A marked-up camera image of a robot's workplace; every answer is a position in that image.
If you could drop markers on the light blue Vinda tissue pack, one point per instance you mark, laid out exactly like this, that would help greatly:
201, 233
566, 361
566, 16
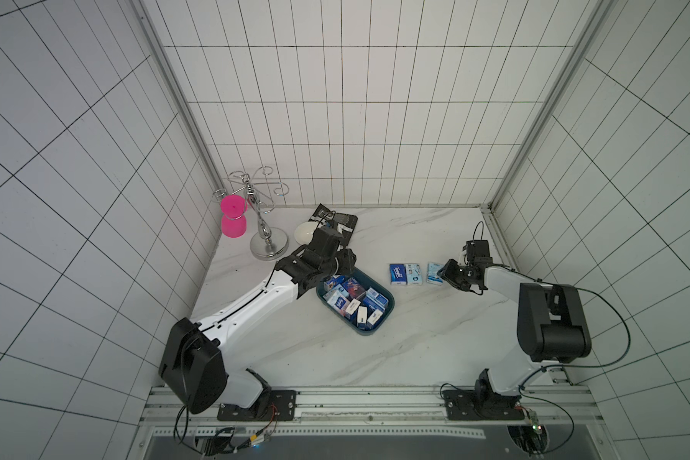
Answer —
414, 274

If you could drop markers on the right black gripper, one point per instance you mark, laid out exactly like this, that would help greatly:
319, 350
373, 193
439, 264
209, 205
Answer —
457, 275

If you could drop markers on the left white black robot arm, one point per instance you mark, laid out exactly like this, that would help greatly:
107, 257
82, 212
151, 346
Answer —
193, 361

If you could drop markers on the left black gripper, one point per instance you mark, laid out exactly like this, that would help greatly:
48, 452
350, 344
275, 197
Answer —
348, 262

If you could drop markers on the dark blue Tempo tissue pack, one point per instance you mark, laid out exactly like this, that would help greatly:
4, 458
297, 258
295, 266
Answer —
398, 276

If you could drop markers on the chrome cup holder stand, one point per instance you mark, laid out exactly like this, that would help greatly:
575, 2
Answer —
259, 190

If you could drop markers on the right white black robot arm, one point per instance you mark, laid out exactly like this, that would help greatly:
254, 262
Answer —
551, 330

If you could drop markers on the black snack packet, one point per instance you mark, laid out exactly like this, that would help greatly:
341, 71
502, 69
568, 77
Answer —
345, 224

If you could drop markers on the pink plastic cup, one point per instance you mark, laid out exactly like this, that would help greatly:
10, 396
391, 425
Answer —
233, 223

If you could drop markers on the teal plastic storage box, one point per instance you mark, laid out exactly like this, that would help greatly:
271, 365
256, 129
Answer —
366, 315

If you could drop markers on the light blue cartoon tissue pack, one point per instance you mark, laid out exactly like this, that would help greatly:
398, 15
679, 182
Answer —
433, 274

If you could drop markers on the white ceramic bowl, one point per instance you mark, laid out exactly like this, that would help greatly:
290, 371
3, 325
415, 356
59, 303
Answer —
304, 233

